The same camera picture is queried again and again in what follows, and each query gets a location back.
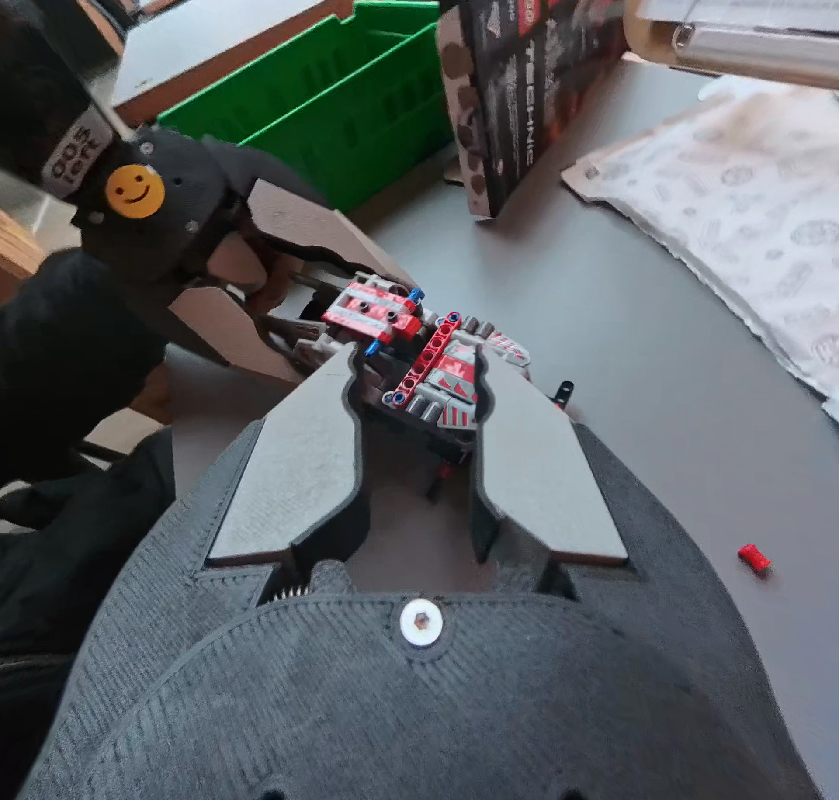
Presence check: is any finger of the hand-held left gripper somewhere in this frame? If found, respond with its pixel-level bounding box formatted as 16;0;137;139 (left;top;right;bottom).
166;285;310;386
245;177;422;291

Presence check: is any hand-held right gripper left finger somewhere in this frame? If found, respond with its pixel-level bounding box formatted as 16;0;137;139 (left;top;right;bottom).
206;343;372;569

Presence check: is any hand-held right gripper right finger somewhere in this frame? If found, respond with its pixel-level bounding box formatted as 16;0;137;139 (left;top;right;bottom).
468;347;631;569

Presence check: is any red grey lego vehicle model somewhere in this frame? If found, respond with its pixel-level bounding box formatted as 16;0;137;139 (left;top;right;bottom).
265;272;578;504

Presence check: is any person's left forearm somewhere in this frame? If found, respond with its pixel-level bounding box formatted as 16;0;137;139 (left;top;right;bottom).
0;248;176;488

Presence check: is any black lego set box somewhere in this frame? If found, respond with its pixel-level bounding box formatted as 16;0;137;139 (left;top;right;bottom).
435;0;638;222

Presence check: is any green plastic bin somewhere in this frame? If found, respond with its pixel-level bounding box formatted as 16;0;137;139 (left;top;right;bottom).
156;0;458;215

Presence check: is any printed paper bag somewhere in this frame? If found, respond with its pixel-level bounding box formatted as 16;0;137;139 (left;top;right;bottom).
560;88;839;425

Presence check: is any instruction sheet on stand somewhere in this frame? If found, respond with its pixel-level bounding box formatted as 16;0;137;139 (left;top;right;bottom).
621;0;839;75

